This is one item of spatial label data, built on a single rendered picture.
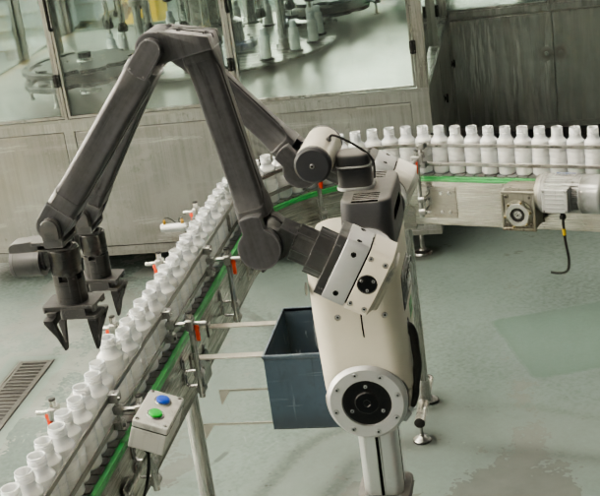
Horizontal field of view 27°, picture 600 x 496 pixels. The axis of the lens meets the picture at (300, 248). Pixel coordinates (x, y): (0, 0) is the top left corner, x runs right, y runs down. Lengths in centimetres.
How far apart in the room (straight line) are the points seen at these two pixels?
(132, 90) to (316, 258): 42
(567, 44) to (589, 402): 352
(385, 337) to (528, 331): 314
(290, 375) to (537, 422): 168
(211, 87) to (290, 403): 138
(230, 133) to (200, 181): 425
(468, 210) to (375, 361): 200
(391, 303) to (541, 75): 572
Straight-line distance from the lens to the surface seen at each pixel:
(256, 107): 256
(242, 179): 212
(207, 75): 209
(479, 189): 429
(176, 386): 321
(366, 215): 226
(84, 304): 228
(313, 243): 213
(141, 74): 208
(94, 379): 278
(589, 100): 801
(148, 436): 266
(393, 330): 234
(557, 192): 402
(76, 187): 221
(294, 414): 330
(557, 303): 571
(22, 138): 658
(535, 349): 529
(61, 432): 259
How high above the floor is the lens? 231
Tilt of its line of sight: 20 degrees down
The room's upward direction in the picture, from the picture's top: 8 degrees counter-clockwise
